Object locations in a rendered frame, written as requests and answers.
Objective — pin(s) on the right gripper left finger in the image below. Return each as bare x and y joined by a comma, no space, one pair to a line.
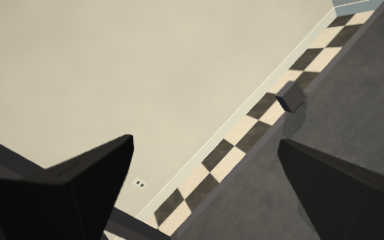
72,200

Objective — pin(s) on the grey block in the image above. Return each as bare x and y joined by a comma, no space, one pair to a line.
290,96

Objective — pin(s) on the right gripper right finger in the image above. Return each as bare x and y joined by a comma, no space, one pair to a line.
343,201

